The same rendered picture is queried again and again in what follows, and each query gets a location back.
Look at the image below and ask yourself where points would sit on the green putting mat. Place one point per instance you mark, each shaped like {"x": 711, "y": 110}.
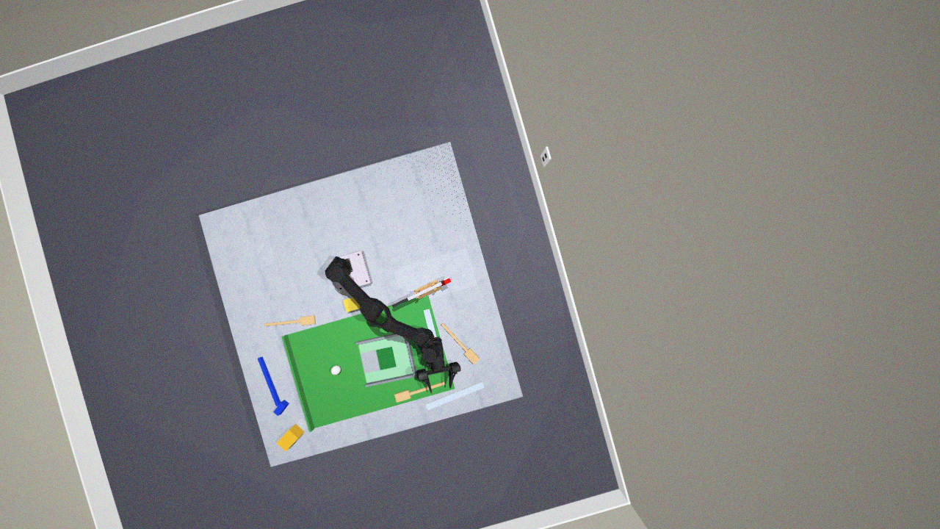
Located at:
{"x": 332, "y": 398}

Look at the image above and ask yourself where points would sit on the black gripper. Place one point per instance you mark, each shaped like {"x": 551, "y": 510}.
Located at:
{"x": 438, "y": 367}

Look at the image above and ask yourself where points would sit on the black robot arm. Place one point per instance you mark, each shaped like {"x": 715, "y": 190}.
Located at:
{"x": 431, "y": 347}

